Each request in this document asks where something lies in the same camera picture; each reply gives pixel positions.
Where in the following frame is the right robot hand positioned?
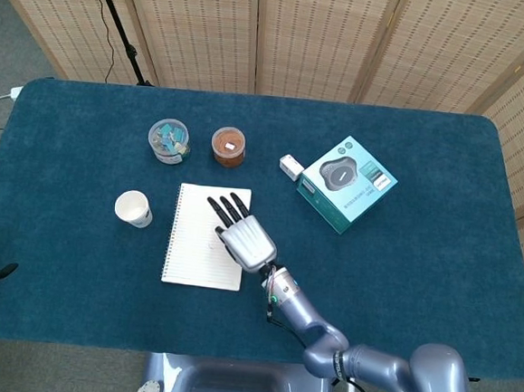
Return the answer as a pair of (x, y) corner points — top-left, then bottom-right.
(201, 190), (283, 276)

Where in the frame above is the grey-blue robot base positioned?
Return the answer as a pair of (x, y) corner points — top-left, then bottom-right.
(140, 351), (337, 392)

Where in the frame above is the white spiral notebook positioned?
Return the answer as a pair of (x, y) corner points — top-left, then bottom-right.
(159, 181), (253, 293)

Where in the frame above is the small white box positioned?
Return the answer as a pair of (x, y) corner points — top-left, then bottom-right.
(278, 153), (306, 182)

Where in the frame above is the clear jar with brown contents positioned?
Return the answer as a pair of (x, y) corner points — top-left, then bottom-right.
(208, 126), (249, 170)

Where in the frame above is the teal product box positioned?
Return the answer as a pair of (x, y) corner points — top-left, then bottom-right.
(293, 131), (403, 240)

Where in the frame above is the white paper cup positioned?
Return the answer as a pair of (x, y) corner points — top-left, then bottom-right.
(112, 188), (156, 230)

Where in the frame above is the clear jar of binder clips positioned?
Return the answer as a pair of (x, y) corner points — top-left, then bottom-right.
(145, 116), (195, 166)

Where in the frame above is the blue table mat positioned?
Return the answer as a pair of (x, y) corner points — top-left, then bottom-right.
(0, 73), (524, 385)

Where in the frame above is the black tripod stand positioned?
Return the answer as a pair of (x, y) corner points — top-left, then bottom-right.
(81, 0), (160, 88)

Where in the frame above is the thin black hanging cable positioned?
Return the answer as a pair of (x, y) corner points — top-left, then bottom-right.
(74, 0), (120, 84)

